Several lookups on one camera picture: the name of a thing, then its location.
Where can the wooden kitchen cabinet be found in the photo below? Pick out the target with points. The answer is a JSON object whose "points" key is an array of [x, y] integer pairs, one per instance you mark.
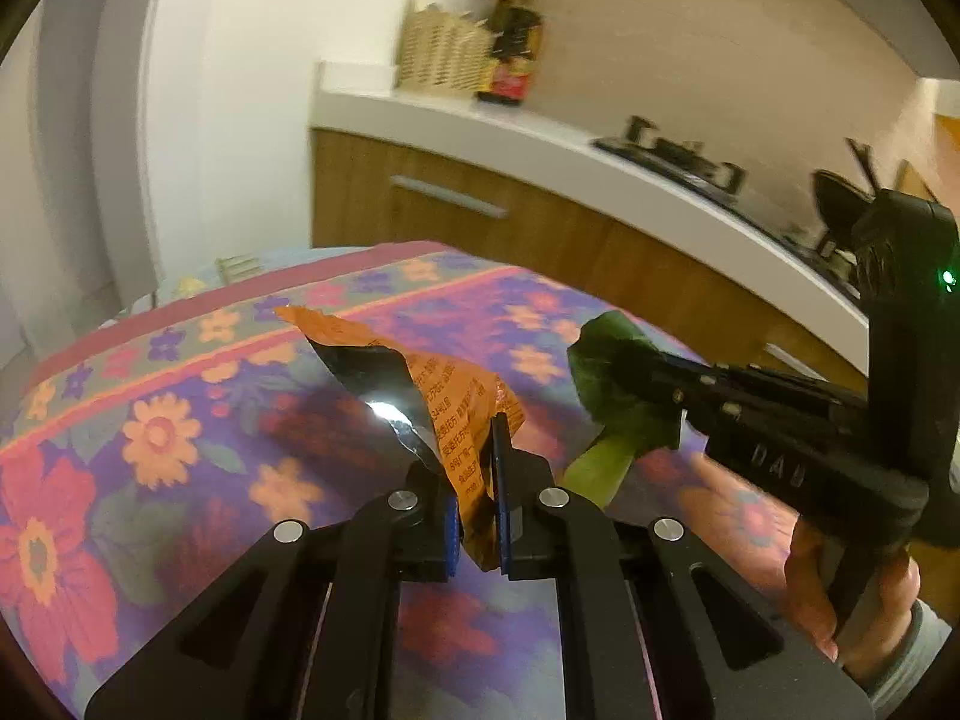
{"points": [[555, 240]]}

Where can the person's right forearm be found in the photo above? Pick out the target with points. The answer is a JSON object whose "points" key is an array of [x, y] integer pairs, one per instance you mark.
{"points": [[915, 664]]}

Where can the green vegetable leaf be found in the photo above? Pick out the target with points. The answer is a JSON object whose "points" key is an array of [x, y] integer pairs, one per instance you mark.
{"points": [[600, 360]]}

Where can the person's right hand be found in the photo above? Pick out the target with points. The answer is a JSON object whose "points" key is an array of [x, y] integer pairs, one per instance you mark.
{"points": [[806, 585]]}

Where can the wooden slatted chair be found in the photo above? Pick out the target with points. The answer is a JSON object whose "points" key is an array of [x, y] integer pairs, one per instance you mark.
{"points": [[236, 268]]}

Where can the dark sauce bottle red label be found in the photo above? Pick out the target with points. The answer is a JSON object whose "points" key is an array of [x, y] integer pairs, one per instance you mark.
{"points": [[514, 52]]}

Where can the floral tablecloth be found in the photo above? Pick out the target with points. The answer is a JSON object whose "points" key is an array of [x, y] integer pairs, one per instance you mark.
{"points": [[187, 427]]}

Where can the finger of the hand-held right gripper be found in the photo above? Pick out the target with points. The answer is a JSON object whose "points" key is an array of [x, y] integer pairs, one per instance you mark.
{"points": [[664, 412], [675, 367]]}

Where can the cream slatted basket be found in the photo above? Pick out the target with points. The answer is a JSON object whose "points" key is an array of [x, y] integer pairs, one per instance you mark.
{"points": [[442, 52]]}

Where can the orange snack wrapper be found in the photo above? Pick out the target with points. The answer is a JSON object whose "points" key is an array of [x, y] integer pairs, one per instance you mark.
{"points": [[442, 405]]}

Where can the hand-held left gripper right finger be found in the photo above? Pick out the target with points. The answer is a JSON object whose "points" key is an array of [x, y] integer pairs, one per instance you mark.
{"points": [[501, 480]]}

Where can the white kitchen countertop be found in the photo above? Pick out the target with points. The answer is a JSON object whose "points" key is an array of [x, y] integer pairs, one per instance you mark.
{"points": [[525, 135]]}

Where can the black wok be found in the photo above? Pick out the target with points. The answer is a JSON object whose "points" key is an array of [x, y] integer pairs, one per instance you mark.
{"points": [[844, 202]]}

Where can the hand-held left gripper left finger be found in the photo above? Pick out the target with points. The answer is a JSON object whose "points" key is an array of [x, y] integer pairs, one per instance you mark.
{"points": [[450, 532]]}

